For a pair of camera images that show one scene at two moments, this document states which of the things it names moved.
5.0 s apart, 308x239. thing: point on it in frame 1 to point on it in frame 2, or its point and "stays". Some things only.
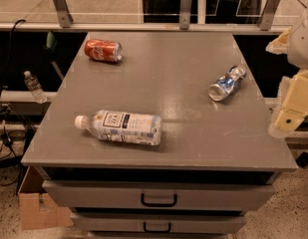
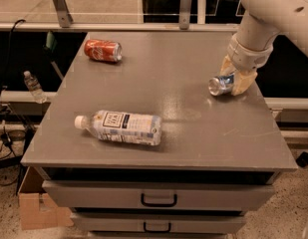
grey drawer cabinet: x=158 y=135 stays
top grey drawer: x=159 y=194 stays
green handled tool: x=50 y=47 stays
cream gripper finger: x=297 y=105 to x=242 y=82
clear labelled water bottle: x=123 y=126 stays
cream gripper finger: x=280 y=46 to x=227 y=68
